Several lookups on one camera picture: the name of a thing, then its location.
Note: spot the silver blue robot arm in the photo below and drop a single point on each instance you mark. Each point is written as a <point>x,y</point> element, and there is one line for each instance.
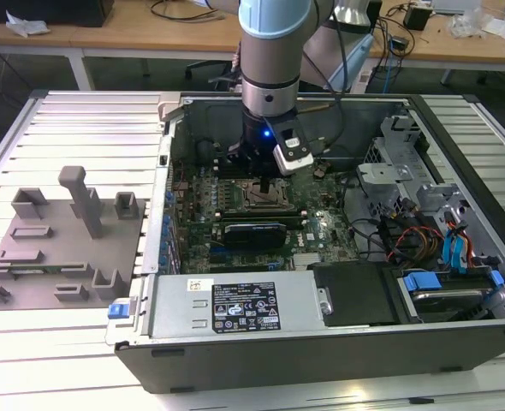
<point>269,55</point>

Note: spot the black RAM slot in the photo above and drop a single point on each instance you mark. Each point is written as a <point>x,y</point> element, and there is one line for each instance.
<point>224,170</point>
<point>257,215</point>
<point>257,211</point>
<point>296,219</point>
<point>235,175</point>

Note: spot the black cylindrical part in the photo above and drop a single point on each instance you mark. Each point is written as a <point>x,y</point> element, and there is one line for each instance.
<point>205,152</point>

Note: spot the silver coin cell battery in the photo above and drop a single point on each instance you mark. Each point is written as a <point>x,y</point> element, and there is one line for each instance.
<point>321,172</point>

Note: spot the black graphics card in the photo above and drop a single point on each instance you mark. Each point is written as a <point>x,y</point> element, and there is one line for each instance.
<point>252,233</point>

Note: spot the black office chair base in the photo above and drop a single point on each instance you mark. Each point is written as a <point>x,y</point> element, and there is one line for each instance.
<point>199,66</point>

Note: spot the green motherboard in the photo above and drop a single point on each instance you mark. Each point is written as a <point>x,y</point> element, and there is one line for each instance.
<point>329,240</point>

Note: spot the silver finned chipset heatsink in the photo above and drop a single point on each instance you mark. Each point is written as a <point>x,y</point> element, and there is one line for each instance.
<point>306,262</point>

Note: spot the silver metal drive cage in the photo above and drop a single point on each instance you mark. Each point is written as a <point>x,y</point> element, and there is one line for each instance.
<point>381,173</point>

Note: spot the grey power supply unit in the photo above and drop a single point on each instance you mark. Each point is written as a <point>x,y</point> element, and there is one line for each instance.
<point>180,308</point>

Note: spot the black plastic cover panel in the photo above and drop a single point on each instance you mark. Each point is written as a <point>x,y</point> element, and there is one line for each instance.
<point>355,295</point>

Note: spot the tall black speaker box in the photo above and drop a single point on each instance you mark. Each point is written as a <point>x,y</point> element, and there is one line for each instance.
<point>377,21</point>

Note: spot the small black power adapter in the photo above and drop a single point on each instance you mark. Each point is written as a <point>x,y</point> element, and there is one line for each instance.
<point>399,43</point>

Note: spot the light wooden desk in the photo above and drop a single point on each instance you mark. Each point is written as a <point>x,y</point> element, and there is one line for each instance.
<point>107,36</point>

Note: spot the blue plastic latch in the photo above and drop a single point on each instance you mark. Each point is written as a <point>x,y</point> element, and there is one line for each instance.
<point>117,310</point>

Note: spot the small black cube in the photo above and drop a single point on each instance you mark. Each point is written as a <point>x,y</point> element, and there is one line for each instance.
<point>417,18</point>

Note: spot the grey parts rack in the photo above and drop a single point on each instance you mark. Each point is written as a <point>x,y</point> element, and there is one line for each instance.
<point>55,240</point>

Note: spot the black and silver PC case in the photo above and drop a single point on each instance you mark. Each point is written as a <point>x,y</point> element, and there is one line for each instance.
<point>278,368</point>

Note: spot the hard disk in blue carrier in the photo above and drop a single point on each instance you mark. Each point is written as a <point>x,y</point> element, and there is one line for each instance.
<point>445,299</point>

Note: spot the clear plastic bag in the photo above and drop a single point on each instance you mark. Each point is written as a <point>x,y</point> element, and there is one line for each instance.
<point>466,23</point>

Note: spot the green RAM stick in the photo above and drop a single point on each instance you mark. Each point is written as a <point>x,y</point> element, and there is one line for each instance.
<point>30,270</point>

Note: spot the large black box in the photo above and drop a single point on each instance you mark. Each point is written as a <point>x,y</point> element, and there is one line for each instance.
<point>43,10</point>

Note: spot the crumpled white plastic wrap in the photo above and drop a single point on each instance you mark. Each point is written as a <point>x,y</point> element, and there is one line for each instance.
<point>25,25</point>

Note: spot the white cardboard box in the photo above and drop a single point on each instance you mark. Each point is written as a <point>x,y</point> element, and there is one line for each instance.
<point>496,25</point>

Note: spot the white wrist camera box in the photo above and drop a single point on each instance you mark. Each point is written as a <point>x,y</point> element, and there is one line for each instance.
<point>295,160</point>

